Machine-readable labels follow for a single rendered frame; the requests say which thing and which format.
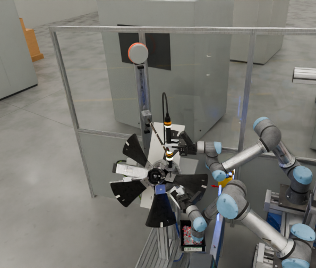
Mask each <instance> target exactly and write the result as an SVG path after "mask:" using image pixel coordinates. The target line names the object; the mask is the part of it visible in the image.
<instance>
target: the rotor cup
mask: <svg viewBox="0 0 316 268"><path fill-rule="evenodd" d="M168 173H169V172H168V171H167V170H163V169H162V168H160V167H159V166H158V167H154V168H152V169H150V170H149V172H148V174H147V178H148V181H149V182H150V183H151V184H153V185H165V184H167V183H166V182H164V181H165V178H164V177H166V175H167V174H168ZM154 175H156V176H157V177H156V178H154Z"/></svg>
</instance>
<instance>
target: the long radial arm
mask: <svg viewBox="0 0 316 268"><path fill-rule="evenodd" d="M148 172H149V171H148V170H147V169H146V168H142V167H136V166H129V165H124V164H117V168H116V173H118V174H124V175H130V176H133V177H139V178H143V177H144V178H145V177H147V174H148Z"/></svg>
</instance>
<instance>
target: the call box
mask: <svg viewBox="0 0 316 268"><path fill-rule="evenodd" d="M233 173H234V170H233V171H232V175H231V176H232V177H231V178H230V177H229V176H230V174H229V173H228V175H229V176H228V178H225V179H224V180H223V181H221V182H218V186H220V185H221V187H223V188H224V187H225V186H226V184H227V183H228V182H229V181H231V180H232V179H233Z"/></svg>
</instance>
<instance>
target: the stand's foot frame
mask: <svg viewBox="0 0 316 268"><path fill-rule="evenodd" d="M181 254H182V253H180V239H179V237H178V233H177V230H176V238H175V240H173V241H172V240H171V239H169V255H170V257H169V260H165V259H162V258H159V249H158V238H157V228H152V229H151V232H150V234H149V237H148V239H147V241H146V244H145V246H144V248H143V251H142V253H141V255H140V258H139V260H138V262H137V264H136V267H135V268H189V263H190V253H184V255H183V257H182V258H181V260H180V261H178V262H174V260H178V259H179V258H180V256H181Z"/></svg>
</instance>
